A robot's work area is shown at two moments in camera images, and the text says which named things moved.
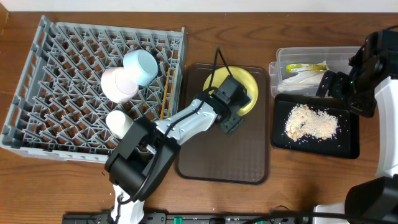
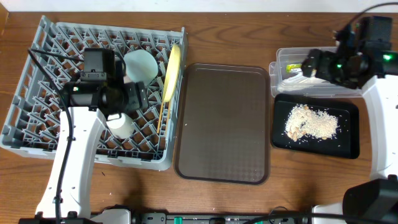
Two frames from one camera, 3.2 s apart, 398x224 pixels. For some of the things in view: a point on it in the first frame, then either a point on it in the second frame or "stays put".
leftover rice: [305, 121] stays put
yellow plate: [243, 77] -> [172, 74]
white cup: [116, 122] stays put
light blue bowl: [142, 65] stays put
